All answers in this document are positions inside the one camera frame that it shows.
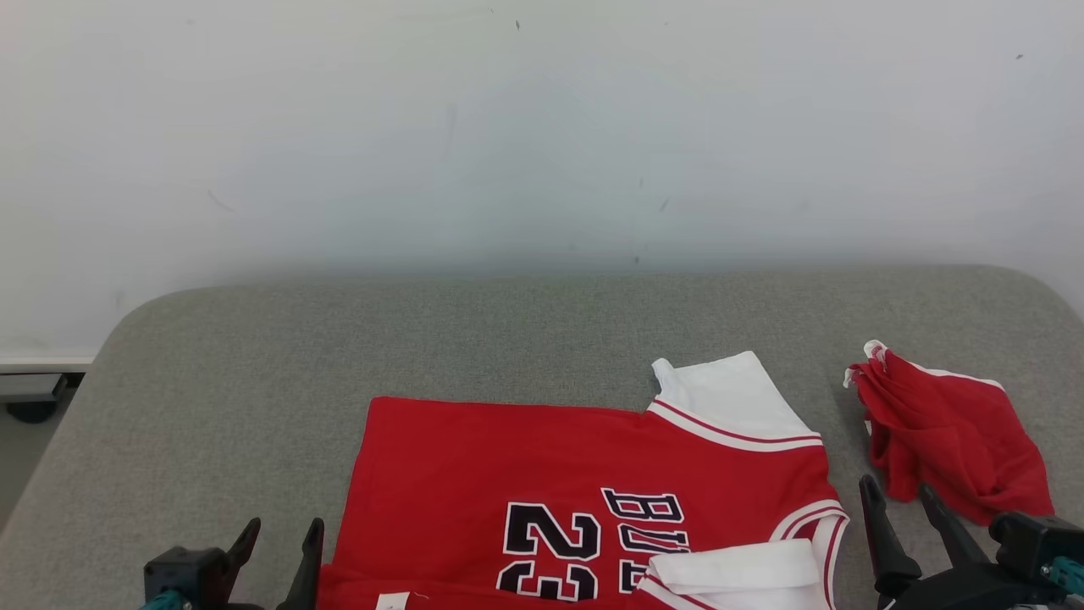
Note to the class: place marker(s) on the grey box with black foot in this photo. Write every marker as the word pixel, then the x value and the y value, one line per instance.
pixel 25 391

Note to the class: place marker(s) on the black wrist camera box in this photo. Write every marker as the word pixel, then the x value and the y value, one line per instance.
pixel 1029 538
pixel 182 572

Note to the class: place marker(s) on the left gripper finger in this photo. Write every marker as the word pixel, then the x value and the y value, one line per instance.
pixel 305 576
pixel 241 551

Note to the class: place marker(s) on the red basketball jersey white sleeves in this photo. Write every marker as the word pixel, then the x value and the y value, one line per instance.
pixel 474 474

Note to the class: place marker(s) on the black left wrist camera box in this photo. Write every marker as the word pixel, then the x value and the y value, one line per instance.
pixel 182 572

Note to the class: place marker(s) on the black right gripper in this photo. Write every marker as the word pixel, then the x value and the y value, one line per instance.
pixel 965 589

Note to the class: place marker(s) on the red shorts white trim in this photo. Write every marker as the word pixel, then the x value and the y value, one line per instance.
pixel 957 432

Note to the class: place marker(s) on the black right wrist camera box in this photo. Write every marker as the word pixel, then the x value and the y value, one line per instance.
pixel 1029 538

